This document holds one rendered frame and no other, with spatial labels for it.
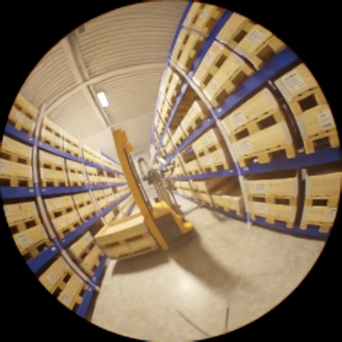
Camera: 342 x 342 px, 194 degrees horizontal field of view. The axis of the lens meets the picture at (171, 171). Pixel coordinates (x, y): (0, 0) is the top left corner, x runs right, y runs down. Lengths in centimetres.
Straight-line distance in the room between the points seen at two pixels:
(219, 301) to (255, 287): 42
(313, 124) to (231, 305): 180
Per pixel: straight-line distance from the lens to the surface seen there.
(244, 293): 153
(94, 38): 636
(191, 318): 156
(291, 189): 135
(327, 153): 131
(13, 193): 195
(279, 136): 117
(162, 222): 190
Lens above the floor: 150
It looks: level
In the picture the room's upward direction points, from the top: 23 degrees counter-clockwise
